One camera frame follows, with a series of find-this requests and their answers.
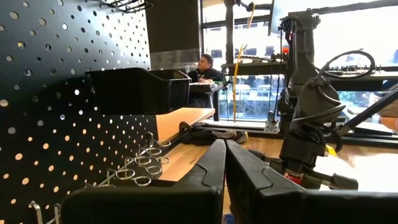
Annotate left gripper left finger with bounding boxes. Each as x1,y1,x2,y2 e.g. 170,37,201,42
61,138,227,224

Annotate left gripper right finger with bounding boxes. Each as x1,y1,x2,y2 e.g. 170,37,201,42
226,139,398,224

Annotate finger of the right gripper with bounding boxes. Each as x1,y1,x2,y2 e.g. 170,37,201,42
303,170,359,190
269,158,285,175

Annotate black metal peg board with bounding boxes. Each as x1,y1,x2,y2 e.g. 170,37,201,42
0,0,160,224

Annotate tan wooden desk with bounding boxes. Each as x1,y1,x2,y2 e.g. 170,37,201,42
155,107,216,141

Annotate black office desk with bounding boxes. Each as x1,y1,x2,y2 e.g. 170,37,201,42
188,82,225,122

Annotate black workbench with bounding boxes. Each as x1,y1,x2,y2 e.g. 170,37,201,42
221,60,398,91

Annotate person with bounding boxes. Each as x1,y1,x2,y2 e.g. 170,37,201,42
187,54,224,109

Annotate black plastic bin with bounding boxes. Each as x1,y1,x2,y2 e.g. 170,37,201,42
85,67,193,116

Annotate black aluminium table frame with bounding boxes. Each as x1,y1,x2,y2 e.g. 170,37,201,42
161,88,398,149

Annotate yellow hanging cable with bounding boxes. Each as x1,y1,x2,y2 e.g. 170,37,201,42
232,2,256,123

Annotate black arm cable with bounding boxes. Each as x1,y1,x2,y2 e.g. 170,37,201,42
317,49,376,80

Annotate silver wire ring rack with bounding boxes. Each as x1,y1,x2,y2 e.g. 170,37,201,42
27,131,172,224

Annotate silver wire hook rack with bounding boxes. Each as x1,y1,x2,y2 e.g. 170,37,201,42
98,0,154,14

